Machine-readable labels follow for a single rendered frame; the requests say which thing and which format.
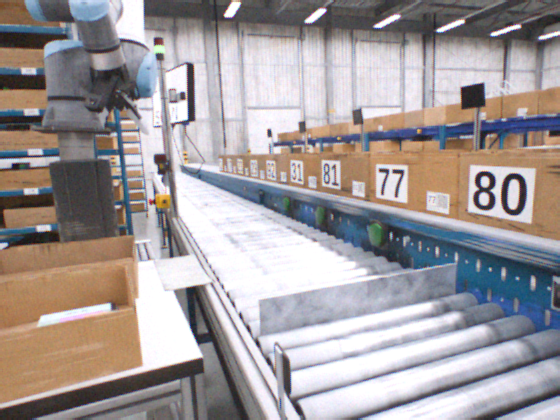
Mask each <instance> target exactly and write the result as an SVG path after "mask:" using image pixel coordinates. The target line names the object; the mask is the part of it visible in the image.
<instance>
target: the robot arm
mask: <svg viewBox="0 0 560 420"><path fill-rule="evenodd" d="M24 2H25V5H26V7H27V9H28V11H29V13H30V15H31V16H32V17H33V18H34V19H35V20H37V21H42V22H45V23H47V22H56V23H76V25H77V28H78V31H79V34H80V37H81V39H82V41H80V40H63V41H50V42H48V43H47V44H46V45H45V46H44V58H43V62H44V71H45V81H46V93H47V108H46V111H45V114H44V117H43V120H42V126H62V127H93V128H104V129H106V128H107V125H108V119H109V115H110V114H111V113H112V111H113V110H114V109H116V110H120V112H122V111H123V110H124V107H125V109H126V110H127V116H128V117H129V118H130V119H132V120H133V121H134V122H135V124H136V126H138V127H139V128H140V130H141V132H142V133H144V134H146V135H150V133H149V129H148V126H147V124H146V123H147V121H148V119H149V117H150V114H149V113H148V112H147V111H140V110H139V109H138V108H137V107H136V105H135V104H134V101H136V102H137V101H138V100H140V99H149V98H152V97H153V96H154V95H155V93H156V89H157V79H158V69H157V60H156V56H155V55H154V54H153V53H151V52H150V48H149V46H148V45H147V44H146V43H145V42H144V31H143V0H24ZM134 99H135V100H134Z"/></svg>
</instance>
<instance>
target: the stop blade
mask: <svg viewBox="0 0 560 420"><path fill-rule="evenodd" d="M455 275H456V263H451V264H446V265H441V266H435V267H430V268H424V269H419V270H413V271H407V272H403V273H397V274H392V275H386V276H381V277H375V278H370V279H364V280H359V281H354V282H348V283H343V284H337V285H332V286H326V287H321V288H315V289H310V290H305V291H300V292H294V293H288V294H283V295H277V296H272V297H261V298H259V328H260V336H265V335H269V334H274V333H279V332H283V331H288V330H293V329H297V328H302V327H307V326H310V325H315V324H320V323H324V322H329V321H334V320H338V319H343V318H348V317H352V316H357V315H361V314H365V313H370V312H375V311H379V310H384V309H389V308H393V307H398V306H403V305H406V304H411V303H416V302H420V301H425V300H430V299H434V298H439V297H444V296H448V295H455Z"/></svg>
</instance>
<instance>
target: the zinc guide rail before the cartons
mask: <svg viewBox="0 0 560 420"><path fill-rule="evenodd" d="M201 170H205V171H209V172H212V173H217V174H221V175H225V176H229V177H234V178H238V179H242V180H246V181H251V182H255V183H259V184H262V185H267V186H271V187H275V188H279V189H284V190H288V191H292V192H296V193H301V194H305V195H308V196H312V197H317V198H321V199H325V200H330V201H334V202H342V203H347V204H351V205H355V206H358V207H363V208H367V209H371V210H375V211H380V212H384V213H388V214H392V215H397V216H401V217H405V218H408V219H413V220H417V221H421V222H425V223H430V224H434V225H438V226H442V227H447V228H450V229H454V230H458V231H463V232H467V233H471V234H475V235H480V236H484V237H488V238H491V239H496V240H500V241H504V242H508V243H513V244H517V245H521V246H525V247H529V248H533V249H537V250H546V251H550V252H554V253H558V254H560V241H556V240H551V239H546V238H541V237H537V236H532V235H527V234H523V233H518V232H513V231H508V230H503V229H498V228H493V227H488V226H484V225H480V224H475V223H470V222H465V221H460V220H455V219H450V218H446V217H441V216H436V215H431V214H426V213H421V212H417V211H412V210H407V209H403V208H398V207H393V206H388V205H383V204H378V203H368V202H363V201H358V200H355V199H350V198H345V197H340V196H335V195H330V194H325V193H320V192H315V191H310V190H306V189H301V188H297V187H292V186H287V185H282V184H277V183H272V182H267V181H262V180H258V179H253V178H248V177H243V176H238V175H234V174H229V173H224V172H219V171H214V170H210V169H205V168H201Z"/></svg>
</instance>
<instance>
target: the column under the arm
mask: <svg viewBox="0 0 560 420"><path fill-rule="evenodd" d="M49 164H51V165H49V170H50V177H51V183H52V190H53V197H54V202H55V209H56V215H57V222H58V228H59V235H60V242H61V243H68V242H76V241H85V240H94V239H102V238H111V237H119V232H118V223H117V215H116V207H115V192H114V184H113V176H112V168H111V161H110V160H109V159H107V160H104V159H87V160H68V161H54V162H50V163H49Z"/></svg>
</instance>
